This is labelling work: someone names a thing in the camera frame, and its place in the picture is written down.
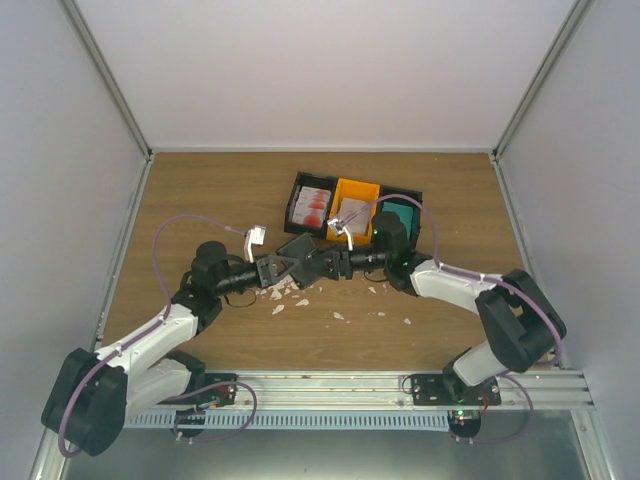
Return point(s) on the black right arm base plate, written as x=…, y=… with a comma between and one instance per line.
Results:
x=430, y=389

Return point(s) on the aluminium corner post left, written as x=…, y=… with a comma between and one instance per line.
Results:
x=89, y=43

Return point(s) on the black leather card holder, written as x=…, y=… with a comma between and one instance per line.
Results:
x=298, y=247

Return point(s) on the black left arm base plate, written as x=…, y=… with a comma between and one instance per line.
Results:
x=202, y=391

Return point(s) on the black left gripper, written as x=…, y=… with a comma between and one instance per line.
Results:
x=266, y=269

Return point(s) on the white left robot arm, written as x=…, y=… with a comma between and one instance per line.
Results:
x=96, y=392

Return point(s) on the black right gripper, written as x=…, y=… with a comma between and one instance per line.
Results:
x=339, y=262

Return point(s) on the yellow middle storage bin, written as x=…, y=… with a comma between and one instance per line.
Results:
x=357, y=190

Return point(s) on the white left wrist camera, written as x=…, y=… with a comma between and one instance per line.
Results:
x=255, y=236

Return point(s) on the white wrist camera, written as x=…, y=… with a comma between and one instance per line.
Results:
x=255, y=236
x=340, y=228

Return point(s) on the red white card stack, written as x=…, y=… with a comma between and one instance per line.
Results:
x=310, y=207

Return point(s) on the aluminium corner post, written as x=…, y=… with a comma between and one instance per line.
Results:
x=89, y=43
x=561, y=40

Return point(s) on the black storage bin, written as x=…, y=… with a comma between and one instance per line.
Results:
x=416, y=195
x=312, y=180

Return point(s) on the teal card stack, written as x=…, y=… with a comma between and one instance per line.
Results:
x=404, y=212

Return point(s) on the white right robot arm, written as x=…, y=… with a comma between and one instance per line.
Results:
x=519, y=323

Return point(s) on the black left storage bin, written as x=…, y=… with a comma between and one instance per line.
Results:
x=312, y=180

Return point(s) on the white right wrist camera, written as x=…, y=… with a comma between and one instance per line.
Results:
x=340, y=228

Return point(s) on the aluminium corner post right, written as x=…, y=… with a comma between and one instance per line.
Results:
x=561, y=40

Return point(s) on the black right storage bin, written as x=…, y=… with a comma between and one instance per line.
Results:
x=416, y=195

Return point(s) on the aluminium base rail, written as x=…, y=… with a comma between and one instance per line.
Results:
x=368, y=391

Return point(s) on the grey slotted cable duct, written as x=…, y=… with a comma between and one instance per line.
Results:
x=320, y=420

